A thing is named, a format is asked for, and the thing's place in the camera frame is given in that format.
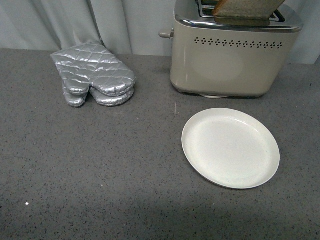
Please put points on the slice of brown bread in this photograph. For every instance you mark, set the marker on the slice of brown bread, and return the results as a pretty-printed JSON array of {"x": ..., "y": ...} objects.
[{"x": 246, "y": 9}]

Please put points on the beige two-slot toaster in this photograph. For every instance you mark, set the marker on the beige two-slot toaster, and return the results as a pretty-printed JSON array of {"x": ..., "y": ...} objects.
[{"x": 219, "y": 57}]

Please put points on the white round plate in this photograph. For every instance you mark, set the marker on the white round plate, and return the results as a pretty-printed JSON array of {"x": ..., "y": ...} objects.
[{"x": 230, "y": 148}]

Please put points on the upper silver quilted oven mitt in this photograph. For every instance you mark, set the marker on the upper silver quilted oven mitt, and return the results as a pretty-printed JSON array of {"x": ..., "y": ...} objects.
[{"x": 91, "y": 65}]

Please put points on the silver quilted oven mitt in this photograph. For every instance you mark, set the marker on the silver quilted oven mitt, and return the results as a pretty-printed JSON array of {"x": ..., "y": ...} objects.
[
  {"x": 102, "y": 99},
  {"x": 91, "y": 65}
]

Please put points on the lower silver quilted oven mitt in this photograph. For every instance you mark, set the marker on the lower silver quilted oven mitt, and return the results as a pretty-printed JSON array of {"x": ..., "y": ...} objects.
[{"x": 102, "y": 99}]

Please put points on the grey curtain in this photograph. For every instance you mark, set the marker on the grey curtain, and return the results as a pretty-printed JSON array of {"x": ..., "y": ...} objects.
[{"x": 123, "y": 26}]

